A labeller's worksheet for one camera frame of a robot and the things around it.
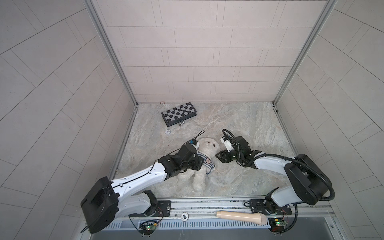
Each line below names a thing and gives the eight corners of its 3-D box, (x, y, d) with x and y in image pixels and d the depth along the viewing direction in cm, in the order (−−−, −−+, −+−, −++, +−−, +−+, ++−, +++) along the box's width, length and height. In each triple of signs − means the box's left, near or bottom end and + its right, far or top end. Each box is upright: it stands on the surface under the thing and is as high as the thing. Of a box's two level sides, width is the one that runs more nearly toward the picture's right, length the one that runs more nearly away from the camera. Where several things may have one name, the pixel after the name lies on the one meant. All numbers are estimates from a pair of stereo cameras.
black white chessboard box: (167, 128, 103) (166, 125, 101) (161, 115, 110) (160, 112, 108) (198, 115, 110) (198, 112, 108) (191, 104, 117) (190, 101, 115)
